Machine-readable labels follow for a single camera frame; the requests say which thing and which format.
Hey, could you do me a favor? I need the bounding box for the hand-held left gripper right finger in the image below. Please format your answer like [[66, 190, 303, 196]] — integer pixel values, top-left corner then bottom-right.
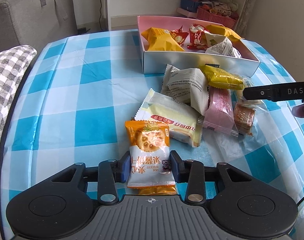
[[169, 150, 253, 205]]

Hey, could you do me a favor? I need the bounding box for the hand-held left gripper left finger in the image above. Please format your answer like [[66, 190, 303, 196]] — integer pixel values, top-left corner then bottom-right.
[[50, 151, 132, 205]]

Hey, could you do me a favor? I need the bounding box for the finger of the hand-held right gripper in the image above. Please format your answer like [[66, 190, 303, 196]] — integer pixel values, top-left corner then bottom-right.
[[242, 85, 278, 102]]

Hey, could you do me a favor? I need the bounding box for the orange white biscuit packet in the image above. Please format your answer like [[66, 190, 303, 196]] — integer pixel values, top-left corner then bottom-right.
[[124, 120, 178, 196]]

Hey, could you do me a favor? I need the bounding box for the clear packet with brown pastry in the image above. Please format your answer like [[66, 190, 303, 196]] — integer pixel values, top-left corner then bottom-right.
[[232, 90, 263, 139]]

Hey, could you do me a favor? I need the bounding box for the small yellow chips packet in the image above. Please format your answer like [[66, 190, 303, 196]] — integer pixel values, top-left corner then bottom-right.
[[199, 65, 245, 91]]

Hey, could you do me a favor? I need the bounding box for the pink snack packet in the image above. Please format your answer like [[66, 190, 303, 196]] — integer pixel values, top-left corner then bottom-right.
[[203, 86, 239, 137]]

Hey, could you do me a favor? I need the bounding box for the cream cake packet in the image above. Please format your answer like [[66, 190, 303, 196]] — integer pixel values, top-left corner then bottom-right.
[[134, 88, 203, 148]]

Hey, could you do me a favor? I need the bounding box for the white triangular snack packet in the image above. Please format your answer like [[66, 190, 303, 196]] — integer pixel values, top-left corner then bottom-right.
[[205, 32, 242, 59]]

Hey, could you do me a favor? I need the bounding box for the large yellow bread packet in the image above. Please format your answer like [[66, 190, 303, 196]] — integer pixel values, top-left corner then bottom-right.
[[204, 24, 245, 43], [141, 27, 186, 52]]

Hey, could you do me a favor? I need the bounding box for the white snack packet grey text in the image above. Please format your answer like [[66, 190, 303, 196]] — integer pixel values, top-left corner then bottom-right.
[[168, 68, 209, 116], [160, 64, 182, 98]]

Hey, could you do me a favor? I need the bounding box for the pink-lined silver cardboard box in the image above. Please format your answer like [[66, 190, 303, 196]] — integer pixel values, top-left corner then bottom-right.
[[137, 15, 261, 77]]

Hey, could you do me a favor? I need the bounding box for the red candy packet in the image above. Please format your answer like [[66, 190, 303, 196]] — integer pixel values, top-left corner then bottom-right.
[[170, 25, 189, 47], [186, 23, 210, 51]]

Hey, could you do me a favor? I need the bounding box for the person's right hand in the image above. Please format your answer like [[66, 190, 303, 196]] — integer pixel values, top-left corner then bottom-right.
[[292, 103, 304, 119]]

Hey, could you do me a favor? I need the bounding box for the blue white checked tablecloth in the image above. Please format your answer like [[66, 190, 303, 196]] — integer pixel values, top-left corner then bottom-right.
[[0, 29, 304, 240]]

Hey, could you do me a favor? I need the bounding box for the pale patterned curtain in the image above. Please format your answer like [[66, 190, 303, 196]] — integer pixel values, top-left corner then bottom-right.
[[238, 0, 261, 39]]

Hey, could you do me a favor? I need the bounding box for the large pink plastic basket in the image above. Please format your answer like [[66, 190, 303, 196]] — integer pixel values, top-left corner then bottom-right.
[[196, 6, 239, 29]]

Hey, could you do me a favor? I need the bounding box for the white pink rack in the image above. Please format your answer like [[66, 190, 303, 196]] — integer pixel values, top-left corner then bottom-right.
[[177, 7, 199, 19]]

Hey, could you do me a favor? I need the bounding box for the blue box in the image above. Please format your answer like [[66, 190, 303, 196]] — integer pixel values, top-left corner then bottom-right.
[[180, 0, 202, 12]]

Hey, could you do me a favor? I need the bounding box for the grey white checked cushion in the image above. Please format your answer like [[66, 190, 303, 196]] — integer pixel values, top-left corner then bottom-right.
[[0, 44, 38, 178]]

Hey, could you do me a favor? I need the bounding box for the white shelf unit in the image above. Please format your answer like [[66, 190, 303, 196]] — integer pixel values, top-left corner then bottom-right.
[[102, 0, 255, 33]]

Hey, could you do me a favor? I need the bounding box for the grey sofa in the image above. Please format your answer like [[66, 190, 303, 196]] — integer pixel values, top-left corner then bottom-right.
[[0, 0, 76, 55]]

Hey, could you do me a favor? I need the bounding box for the black cable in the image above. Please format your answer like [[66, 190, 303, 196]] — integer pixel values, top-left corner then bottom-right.
[[98, 0, 105, 30]]

